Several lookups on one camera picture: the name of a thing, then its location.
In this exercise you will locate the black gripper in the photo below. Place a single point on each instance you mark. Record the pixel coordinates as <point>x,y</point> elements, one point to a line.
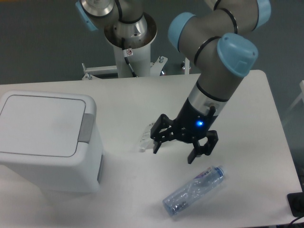
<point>189,127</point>

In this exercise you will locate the grey trash can push button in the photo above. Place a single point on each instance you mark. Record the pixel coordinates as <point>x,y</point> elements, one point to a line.
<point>86,128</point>

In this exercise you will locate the white trash can body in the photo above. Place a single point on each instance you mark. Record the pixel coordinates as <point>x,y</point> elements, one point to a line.
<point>77,173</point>

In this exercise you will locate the white trash can lid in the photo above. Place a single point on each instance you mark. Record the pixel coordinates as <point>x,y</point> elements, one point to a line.
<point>35,125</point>

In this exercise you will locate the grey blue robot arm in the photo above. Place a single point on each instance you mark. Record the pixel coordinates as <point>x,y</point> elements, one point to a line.
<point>213,43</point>

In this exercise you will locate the crumpled clear plastic wrapper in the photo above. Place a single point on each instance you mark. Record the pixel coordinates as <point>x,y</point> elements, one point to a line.
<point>146,142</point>

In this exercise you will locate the clear plastic water bottle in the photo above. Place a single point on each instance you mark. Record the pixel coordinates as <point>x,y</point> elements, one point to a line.
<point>193,190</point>

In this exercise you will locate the white furniture at right edge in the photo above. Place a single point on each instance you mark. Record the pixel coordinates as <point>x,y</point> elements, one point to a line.
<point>290,111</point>

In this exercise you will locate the black device at table edge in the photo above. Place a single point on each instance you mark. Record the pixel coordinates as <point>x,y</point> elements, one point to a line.
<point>296,203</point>

